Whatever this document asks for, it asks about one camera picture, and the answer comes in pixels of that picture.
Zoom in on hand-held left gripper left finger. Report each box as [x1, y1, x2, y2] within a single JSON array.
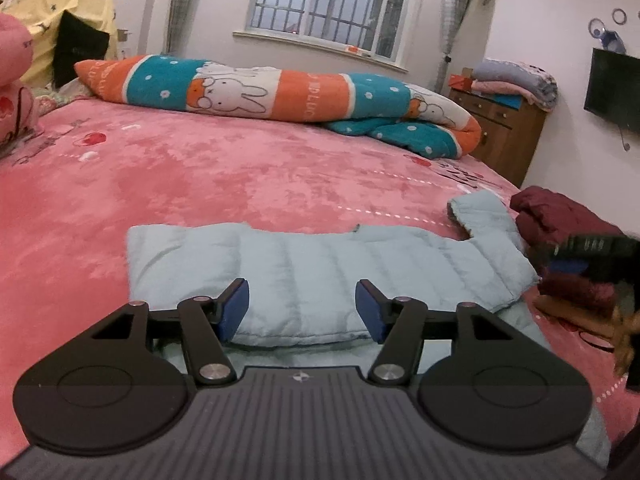
[[85, 278, 250, 386]]

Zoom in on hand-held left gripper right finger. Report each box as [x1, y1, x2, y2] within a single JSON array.
[[355, 280, 521, 388]]

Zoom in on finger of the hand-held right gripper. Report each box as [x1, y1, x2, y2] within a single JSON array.
[[530, 234, 622, 280]]

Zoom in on maroon puffer jacket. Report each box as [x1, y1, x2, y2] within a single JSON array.
[[510, 186, 626, 311]]

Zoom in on light blue puffer jacket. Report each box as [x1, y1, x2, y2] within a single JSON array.
[[125, 191, 613, 480]]

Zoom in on pink plush bed blanket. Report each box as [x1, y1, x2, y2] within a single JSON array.
[[0, 95, 640, 461]]

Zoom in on wooden cabinet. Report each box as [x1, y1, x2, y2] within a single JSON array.
[[447, 85, 548, 188]]

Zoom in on folded blankets stack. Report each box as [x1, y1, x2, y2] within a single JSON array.
[[472, 57, 558, 108]]

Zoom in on pink folded blanket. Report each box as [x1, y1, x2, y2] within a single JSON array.
[[470, 80, 531, 98]]

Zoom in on red box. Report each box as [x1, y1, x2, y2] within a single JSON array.
[[449, 67, 474, 92]]

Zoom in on rabbit print rolled blanket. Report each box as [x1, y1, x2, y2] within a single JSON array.
[[74, 54, 483, 160]]

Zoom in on grey checked curtain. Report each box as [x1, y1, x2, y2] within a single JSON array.
[[435, 0, 476, 96], [167, 0, 211, 56]]

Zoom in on floral bedsheet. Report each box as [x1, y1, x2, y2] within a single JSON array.
[[27, 77, 96, 116]]

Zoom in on pink printed pillow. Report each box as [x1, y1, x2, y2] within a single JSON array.
[[0, 77, 46, 161]]

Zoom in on black cushion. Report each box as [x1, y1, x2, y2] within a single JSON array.
[[52, 10, 110, 88]]

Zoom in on barred window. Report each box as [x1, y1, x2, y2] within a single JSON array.
[[247, 0, 413, 58]]

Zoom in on pink folded quilts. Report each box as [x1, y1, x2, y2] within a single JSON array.
[[0, 12, 35, 86]]

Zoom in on wall television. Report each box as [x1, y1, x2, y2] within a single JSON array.
[[584, 47, 640, 134]]

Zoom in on circle wall stickers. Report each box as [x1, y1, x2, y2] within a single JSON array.
[[587, 7, 629, 56]]

